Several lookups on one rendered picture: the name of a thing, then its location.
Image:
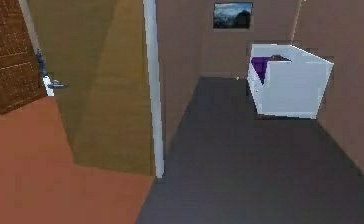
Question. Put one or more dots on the purple cloth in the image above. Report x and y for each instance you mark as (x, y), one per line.
(260, 66)

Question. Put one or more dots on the framed dark landscape picture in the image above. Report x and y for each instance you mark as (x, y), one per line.
(232, 15)

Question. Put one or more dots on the white cabinet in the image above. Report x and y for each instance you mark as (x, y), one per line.
(293, 90)

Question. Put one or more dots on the brown wooden room door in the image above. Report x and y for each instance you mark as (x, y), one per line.
(10, 63)

